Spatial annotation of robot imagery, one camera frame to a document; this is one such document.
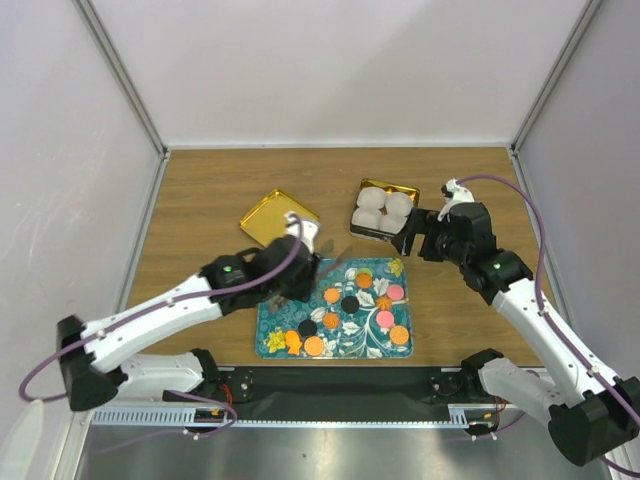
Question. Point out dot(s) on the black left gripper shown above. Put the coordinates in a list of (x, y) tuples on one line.
[(302, 291)]

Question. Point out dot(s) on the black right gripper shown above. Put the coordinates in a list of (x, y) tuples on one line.
[(420, 221)]

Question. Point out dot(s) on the orange round cookie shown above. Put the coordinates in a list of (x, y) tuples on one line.
[(364, 280), (332, 295)]

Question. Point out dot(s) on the gold cookie tin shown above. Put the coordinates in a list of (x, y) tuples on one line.
[(376, 235)]

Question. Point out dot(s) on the black sandwich cookie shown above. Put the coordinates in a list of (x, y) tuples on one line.
[(307, 328), (350, 304)]

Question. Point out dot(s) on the green sandwich cookie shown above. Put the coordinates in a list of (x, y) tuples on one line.
[(365, 271)]

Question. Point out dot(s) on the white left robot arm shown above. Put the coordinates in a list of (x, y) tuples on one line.
[(103, 359)]

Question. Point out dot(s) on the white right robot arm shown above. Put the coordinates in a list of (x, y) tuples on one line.
[(587, 408)]

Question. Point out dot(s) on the white paper cup front right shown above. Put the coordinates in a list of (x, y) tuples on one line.
[(392, 224)]

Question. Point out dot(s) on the white paper cup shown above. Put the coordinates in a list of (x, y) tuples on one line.
[(366, 218), (372, 197), (398, 204), (392, 224)]

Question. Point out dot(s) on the white paper cup back right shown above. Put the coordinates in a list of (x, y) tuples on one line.
[(398, 204)]

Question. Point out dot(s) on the white paper cup front left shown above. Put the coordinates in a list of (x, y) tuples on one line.
[(366, 218)]

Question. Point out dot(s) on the orange swirl cookie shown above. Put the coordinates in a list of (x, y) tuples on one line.
[(331, 321)]

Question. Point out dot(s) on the white paper cup back left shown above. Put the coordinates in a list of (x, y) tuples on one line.
[(372, 197)]

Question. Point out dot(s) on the orange fish cookie bottom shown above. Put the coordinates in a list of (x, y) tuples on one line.
[(293, 342)]

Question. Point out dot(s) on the pink sandwich cookie upper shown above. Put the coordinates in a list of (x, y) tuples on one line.
[(395, 292)]

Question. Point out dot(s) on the pink sandwich cookie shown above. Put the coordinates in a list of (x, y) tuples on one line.
[(395, 292), (385, 319)]

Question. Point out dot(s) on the orange dotted cookie bottom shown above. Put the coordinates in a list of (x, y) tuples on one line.
[(314, 346)]

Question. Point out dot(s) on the orange dotted cookie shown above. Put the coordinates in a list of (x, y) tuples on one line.
[(399, 335), (314, 346)]

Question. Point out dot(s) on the gold tin lid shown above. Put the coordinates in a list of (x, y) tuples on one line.
[(266, 220)]

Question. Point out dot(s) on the teal floral tray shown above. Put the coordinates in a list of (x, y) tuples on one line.
[(358, 336)]

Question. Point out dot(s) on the orange flower cookie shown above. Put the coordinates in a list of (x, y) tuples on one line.
[(384, 303)]

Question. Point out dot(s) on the pink sandwich cookie lower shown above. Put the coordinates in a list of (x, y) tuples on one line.
[(385, 319)]

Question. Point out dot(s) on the orange dotted cookie right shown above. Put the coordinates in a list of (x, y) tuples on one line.
[(399, 335)]

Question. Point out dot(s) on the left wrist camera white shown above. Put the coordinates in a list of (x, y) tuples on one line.
[(305, 229)]

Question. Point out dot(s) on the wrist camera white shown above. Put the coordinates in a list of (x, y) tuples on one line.
[(305, 229), (454, 194)]

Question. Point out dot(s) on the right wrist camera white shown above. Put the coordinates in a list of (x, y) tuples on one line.
[(454, 194)]

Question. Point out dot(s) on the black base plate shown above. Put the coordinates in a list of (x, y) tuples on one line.
[(346, 394)]

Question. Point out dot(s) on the white cable duct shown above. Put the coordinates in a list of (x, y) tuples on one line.
[(211, 417)]

